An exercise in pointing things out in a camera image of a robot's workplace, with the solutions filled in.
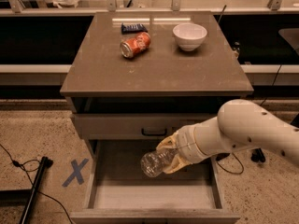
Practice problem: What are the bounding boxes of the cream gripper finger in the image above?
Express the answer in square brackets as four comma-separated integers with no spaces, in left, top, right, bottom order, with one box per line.
[156,132,178,150]
[164,154,191,174]

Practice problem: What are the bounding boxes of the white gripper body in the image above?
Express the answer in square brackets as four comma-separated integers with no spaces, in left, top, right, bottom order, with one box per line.
[176,125,206,164]

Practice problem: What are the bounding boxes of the black stand leg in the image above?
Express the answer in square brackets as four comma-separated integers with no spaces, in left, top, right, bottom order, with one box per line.
[251,148,265,162]
[19,157,52,224]

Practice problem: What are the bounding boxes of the clear plastic water bottle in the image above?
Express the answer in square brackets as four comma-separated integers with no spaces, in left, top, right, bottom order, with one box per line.
[140,148,178,177]

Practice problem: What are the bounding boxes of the white ceramic bowl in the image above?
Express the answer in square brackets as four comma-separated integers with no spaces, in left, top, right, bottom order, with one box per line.
[173,23,207,51]

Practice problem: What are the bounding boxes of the black stand leg right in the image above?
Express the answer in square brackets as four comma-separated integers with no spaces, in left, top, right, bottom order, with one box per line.
[251,148,265,162]

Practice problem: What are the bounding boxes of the black cable left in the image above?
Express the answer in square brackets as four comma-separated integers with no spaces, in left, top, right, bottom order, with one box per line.
[0,143,74,224]

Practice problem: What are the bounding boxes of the black stand leg left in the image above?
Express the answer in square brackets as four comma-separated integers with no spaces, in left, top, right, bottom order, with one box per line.
[19,157,52,224]

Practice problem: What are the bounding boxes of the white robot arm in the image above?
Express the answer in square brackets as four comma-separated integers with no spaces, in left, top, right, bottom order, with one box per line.
[157,99,299,174]

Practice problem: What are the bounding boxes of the closed grey top drawer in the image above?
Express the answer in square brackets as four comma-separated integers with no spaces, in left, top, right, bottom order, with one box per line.
[71,113,214,140]

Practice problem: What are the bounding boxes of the black drawer handle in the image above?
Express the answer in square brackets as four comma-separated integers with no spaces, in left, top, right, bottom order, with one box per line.
[141,128,167,136]

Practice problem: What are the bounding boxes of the blue snack wrapper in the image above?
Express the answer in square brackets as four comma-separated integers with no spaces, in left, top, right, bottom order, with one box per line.
[121,23,147,35]

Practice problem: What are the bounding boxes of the blue tape cross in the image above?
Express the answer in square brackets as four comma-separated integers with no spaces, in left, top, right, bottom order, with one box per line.
[63,159,89,188]

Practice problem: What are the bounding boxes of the grey drawer cabinet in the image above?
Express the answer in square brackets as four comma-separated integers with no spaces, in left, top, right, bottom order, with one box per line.
[59,10,255,224]

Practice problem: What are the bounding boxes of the orange soda can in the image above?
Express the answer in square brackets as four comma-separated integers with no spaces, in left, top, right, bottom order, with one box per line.
[120,32,151,59]

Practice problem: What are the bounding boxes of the open grey middle drawer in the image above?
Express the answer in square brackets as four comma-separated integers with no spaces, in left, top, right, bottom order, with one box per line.
[71,140,240,224]

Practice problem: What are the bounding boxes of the black antenna rod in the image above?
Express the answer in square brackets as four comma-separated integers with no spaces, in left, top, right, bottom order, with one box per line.
[217,5,227,24]

